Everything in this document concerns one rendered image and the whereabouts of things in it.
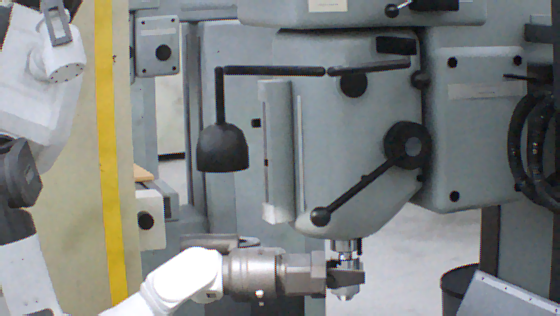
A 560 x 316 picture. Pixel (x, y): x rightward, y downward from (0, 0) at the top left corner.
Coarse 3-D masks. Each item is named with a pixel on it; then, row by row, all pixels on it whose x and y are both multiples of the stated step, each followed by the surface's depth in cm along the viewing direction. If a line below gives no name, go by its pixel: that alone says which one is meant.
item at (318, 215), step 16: (400, 128) 143; (416, 128) 144; (384, 144) 145; (400, 144) 143; (416, 144) 144; (400, 160) 144; (416, 160) 145; (368, 176) 142; (352, 192) 141; (320, 208) 140; (336, 208) 141; (320, 224) 140
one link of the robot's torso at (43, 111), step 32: (0, 0) 164; (0, 32) 158; (32, 32) 161; (0, 64) 155; (0, 96) 153; (32, 96) 156; (64, 96) 160; (0, 128) 152; (32, 128) 154; (64, 128) 160
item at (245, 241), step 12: (240, 240) 204; (252, 240) 203; (276, 252) 193; (216, 300) 201; (228, 300) 196; (288, 300) 191; (300, 300) 193; (216, 312) 202; (228, 312) 196; (240, 312) 191; (252, 312) 188; (264, 312) 189; (276, 312) 190; (288, 312) 192; (300, 312) 193
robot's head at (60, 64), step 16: (64, 32) 152; (48, 48) 150; (64, 48) 150; (80, 48) 153; (32, 64) 155; (48, 64) 150; (64, 64) 149; (80, 64) 151; (48, 80) 152; (64, 80) 154
